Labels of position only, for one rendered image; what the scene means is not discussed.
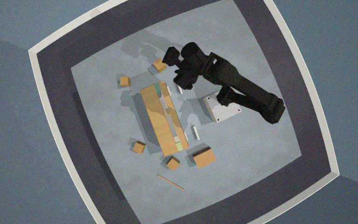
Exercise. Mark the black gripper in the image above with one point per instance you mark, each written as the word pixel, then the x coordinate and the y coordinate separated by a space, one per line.
pixel 171 58

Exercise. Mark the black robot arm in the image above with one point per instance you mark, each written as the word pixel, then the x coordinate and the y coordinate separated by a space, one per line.
pixel 225 74

